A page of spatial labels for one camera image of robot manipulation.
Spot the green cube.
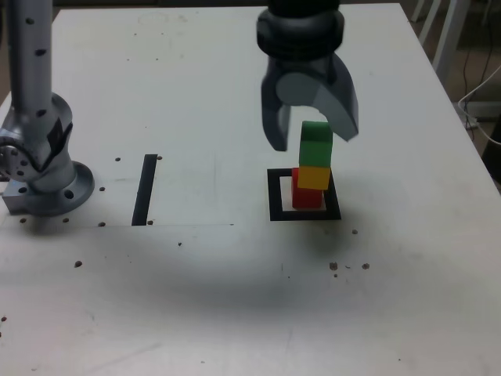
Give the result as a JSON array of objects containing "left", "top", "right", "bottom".
[{"left": 298, "top": 121, "right": 333, "bottom": 168}]

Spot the black tape square outline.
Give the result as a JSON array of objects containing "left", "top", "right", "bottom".
[{"left": 267, "top": 167, "right": 342, "bottom": 222}]

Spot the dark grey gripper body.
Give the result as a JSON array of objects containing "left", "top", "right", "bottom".
[{"left": 266, "top": 55, "right": 334, "bottom": 85}]

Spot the thick white table leg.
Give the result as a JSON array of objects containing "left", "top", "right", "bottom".
[{"left": 432, "top": 0, "right": 470, "bottom": 78}]

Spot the white floor cable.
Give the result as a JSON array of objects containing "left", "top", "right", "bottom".
[{"left": 456, "top": 64, "right": 501, "bottom": 146}]

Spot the black tape strip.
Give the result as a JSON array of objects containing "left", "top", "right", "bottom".
[{"left": 131, "top": 154, "right": 158, "bottom": 227}]

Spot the yellow cube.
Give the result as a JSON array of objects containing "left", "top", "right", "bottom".
[{"left": 297, "top": 166, "right": 330, "bottom": 192}]

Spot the thin white furniture leg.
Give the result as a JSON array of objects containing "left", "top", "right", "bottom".
[
  {"left": 420, "top": 0, "right": 444, "bottom": 42},
  {"left": 409, "top": 0, "right": 428, "bottom": 24}
]

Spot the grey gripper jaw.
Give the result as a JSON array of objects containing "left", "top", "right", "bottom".
[
  {"left": 261, "top": 70, "right": 292, "bottom": 152},
  {"left": 275, "top": 54, "right": 361, "bottom": 143}
]

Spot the black floor cable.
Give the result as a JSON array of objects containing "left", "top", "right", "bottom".
[{"left": 463, "top": 46, "right": 495, "bottom": 132}]

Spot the red cube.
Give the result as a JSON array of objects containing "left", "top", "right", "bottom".
[{"left": 291, "top": 167, "right": 324, "bottom": 210}]

